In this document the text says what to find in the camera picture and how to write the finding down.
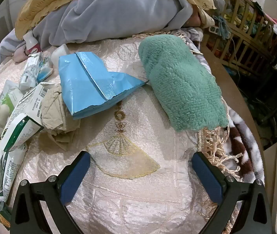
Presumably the black metal rack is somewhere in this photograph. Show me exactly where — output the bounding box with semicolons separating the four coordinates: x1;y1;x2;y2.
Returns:
251;29;277;129

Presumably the wooden bed frame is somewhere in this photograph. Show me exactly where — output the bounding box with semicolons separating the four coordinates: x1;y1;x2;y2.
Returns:
199;46;266;152

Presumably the white bottle pink label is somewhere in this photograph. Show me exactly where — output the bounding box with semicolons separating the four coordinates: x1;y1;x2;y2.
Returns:
22;32;41;56

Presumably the green fleece cloth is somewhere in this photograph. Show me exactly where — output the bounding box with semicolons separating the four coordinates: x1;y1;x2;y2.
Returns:
138;35;229;132

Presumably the white printed packet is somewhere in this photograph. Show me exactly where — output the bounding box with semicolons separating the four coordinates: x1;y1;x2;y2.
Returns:
24;53;42;74

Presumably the wooden crib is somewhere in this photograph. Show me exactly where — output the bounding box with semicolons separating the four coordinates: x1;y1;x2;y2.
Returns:
200;0;277;76

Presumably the translucent white plastic cup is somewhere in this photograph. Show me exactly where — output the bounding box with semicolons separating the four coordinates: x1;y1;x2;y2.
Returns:
51;44;70;65

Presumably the brown white patterned blanket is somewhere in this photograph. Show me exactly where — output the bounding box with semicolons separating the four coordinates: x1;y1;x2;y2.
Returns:
168;27;266;186

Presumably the blue white tissue packet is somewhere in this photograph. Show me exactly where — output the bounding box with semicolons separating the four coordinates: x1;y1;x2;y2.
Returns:
37;56;54;82

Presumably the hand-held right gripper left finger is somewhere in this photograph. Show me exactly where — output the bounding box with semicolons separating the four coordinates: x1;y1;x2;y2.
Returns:
10;151;91;234

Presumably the white light-green wrapper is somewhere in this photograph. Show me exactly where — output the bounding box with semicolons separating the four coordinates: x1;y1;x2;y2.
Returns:
0;80;24;129

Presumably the crumpled white wrapper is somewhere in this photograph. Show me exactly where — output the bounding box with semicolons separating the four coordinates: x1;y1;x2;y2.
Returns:
19;71;40;90

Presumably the blue plastic bag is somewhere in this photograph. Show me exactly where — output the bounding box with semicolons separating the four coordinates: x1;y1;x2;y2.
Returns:
58;52;150;120

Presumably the teal knotted cloth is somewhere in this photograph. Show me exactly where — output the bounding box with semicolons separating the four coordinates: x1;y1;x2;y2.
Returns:
213;15;232;39

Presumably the beige paper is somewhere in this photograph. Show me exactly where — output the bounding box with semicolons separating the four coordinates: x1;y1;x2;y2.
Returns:
41;85;81;152

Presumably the white dark-green wrapper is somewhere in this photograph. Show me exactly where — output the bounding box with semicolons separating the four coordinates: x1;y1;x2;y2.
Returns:
0;82;56;203

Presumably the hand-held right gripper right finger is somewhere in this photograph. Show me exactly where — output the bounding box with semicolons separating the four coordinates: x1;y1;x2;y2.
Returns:
191;152;272;234

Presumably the pink cloth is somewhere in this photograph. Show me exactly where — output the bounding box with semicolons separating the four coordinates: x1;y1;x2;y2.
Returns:
13;46;29;62

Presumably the grey fleece blanket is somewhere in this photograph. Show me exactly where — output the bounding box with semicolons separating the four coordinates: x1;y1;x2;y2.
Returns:
0;0;194;72

